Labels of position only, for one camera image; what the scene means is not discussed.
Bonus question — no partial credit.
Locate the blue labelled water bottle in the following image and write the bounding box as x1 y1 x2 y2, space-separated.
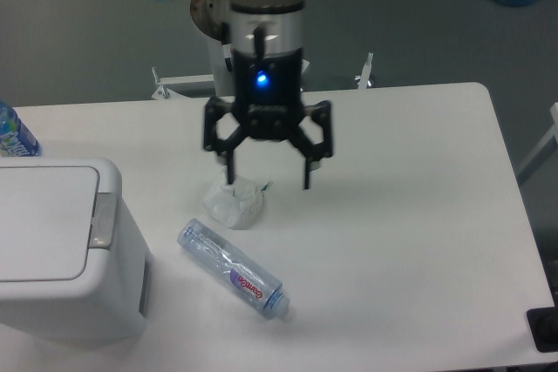
1 101 42 157

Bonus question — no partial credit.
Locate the empty clear plastic bottle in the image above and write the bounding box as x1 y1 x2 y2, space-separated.
177 219 290 319

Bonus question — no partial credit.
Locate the black device at table edge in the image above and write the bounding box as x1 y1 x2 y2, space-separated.
527 307 557 353

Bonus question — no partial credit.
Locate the white frame at right edge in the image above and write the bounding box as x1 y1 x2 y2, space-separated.
516 103 557 187

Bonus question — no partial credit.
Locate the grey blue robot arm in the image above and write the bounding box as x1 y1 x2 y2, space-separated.
203 0 334 186

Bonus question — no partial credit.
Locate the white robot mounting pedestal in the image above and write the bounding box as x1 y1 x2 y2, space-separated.
150 0 376 101

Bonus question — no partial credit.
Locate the white plastic trash can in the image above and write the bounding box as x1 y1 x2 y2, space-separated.
1 157 153 341

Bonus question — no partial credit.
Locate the crumpled white paper wrapper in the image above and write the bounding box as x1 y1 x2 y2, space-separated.
202 169 273 230

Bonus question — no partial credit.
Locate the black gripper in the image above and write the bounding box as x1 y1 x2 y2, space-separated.
201 47 335 191

